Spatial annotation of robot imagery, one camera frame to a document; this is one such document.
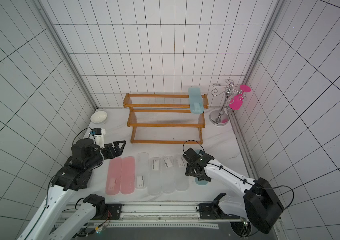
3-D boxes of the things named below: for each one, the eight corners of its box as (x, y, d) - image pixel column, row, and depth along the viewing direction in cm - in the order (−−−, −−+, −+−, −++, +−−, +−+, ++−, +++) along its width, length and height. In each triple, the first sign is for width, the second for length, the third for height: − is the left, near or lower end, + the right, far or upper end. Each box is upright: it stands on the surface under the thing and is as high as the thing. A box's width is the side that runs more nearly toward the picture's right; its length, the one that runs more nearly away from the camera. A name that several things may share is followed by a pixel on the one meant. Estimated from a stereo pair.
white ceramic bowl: (91, 123, 110) (89, 120, 107) (95, 114, 116) (93, 110, 113) (105, 123, 110) (103, 120, 107) (108, 114, 116) (107, 110, 113)
